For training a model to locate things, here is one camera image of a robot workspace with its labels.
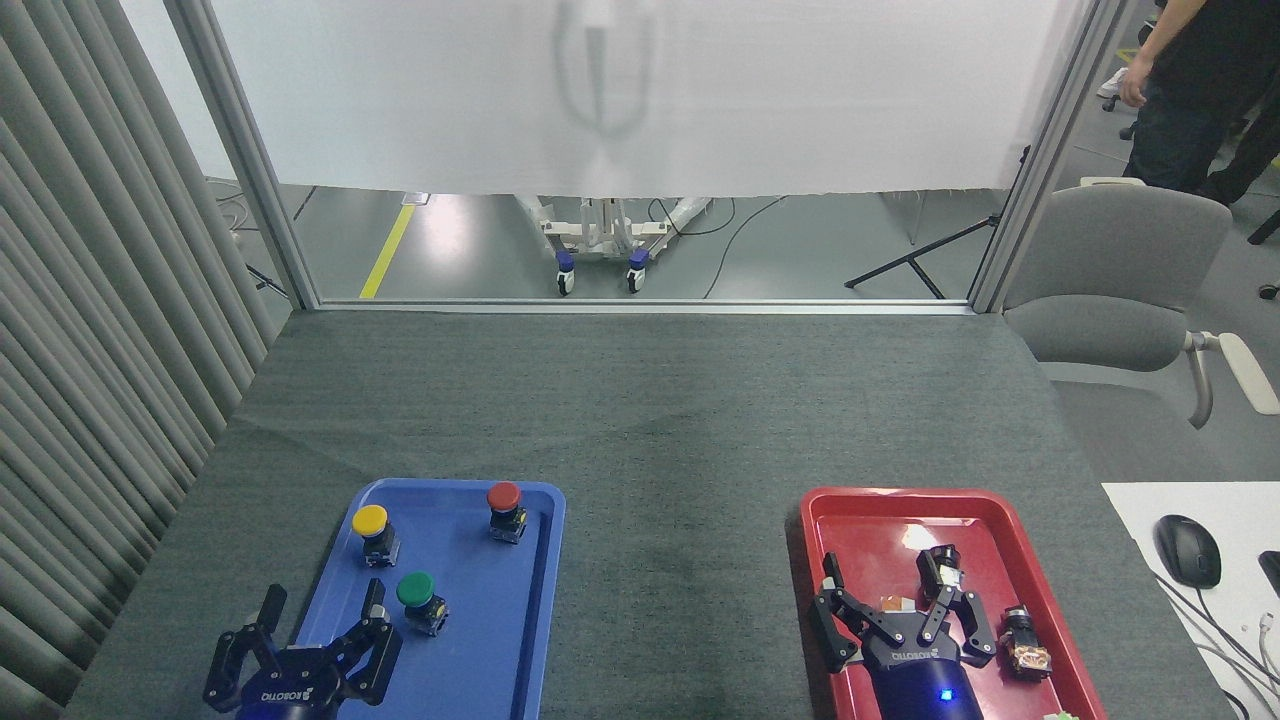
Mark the white hanging sheet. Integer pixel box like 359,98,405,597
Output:
208,0,1098,199

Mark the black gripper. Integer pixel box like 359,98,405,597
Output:
810,553,998,720
203,578,404,720

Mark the black switch block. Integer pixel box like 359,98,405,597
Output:
918,545,963,603

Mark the red push button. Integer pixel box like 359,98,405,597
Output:
486,481,528,545

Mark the green push button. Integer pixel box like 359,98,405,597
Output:
395,571,449,637

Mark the white desk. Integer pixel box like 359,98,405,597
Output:
1102,481,1280,720

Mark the grey office chair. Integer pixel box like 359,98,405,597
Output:
1002,177,1280,431

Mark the silver aluminium rail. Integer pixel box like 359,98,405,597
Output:
316,297,977,317

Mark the grey mouse cable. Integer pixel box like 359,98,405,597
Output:
1148,570,1280,706

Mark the black switch with copper base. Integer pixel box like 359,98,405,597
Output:
999,604,1054,682

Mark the yellow push button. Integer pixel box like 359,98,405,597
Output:
351,504,401,568

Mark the silver aluminium post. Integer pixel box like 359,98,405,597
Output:
967,0,1133,315
163,0,322,312

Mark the person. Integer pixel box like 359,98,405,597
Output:
1119,0,1280,207

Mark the grey pleated curtain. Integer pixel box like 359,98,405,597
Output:
0,0,282,720

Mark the blue plastic tray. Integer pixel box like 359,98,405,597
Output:
266,478,567,720

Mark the black computer mouse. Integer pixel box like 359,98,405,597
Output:
1154,514,1223,590

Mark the black floor cable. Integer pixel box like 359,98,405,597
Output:
702,196,791,300

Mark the red plastic tray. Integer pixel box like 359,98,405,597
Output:
799,487,1109,720

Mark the black tripod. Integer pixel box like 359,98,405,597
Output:
844,145,1032,300

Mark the white stand on wheels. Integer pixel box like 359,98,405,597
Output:
514,195,714,297

